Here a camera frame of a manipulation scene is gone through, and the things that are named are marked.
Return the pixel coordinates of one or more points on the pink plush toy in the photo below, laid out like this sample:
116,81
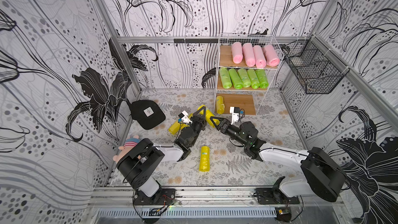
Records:
129,144

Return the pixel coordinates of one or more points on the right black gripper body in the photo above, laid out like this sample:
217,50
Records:
223,126

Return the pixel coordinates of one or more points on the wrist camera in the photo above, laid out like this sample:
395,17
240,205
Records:
236,115
184,118

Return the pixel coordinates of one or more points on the white wire three-tier shelf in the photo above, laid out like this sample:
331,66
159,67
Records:
248,99

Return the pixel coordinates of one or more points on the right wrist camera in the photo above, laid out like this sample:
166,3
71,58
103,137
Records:
236,115

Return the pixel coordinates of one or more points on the white slotted cable duct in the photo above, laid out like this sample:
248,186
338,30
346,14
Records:
194,212

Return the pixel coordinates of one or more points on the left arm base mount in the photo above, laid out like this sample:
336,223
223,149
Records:
163,197

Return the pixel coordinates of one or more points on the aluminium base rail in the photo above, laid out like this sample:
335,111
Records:
186,196

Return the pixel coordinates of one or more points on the green roll dark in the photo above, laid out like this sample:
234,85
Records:
235,79

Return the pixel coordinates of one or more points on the yellow roll with label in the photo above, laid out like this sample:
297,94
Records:
220,106

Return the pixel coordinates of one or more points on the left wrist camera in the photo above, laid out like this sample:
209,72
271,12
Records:
184,118

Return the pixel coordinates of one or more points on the black wire wall basket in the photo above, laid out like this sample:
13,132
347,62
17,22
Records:
312,66

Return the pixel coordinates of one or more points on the black cap with label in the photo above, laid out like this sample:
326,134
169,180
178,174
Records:
147,113

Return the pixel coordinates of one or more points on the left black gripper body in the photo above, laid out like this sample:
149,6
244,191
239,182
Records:
196,126

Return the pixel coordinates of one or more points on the pink roll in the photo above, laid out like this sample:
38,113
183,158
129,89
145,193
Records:
237,52
248,54
272,58
259,57

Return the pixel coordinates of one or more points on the green roll sideways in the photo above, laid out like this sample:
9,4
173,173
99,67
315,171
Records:
262,77

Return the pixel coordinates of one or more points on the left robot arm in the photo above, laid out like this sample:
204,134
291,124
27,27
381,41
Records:
138,160

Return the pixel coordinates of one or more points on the pale green roll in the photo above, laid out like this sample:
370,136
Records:
244,77

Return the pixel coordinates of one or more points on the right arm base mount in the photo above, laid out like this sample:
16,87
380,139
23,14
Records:
269,196

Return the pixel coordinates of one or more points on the yellow roll front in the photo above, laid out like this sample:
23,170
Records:
205,159

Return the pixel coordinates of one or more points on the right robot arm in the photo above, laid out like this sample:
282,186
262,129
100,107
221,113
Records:
321,176

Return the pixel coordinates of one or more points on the green roll front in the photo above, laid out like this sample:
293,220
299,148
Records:
255,84

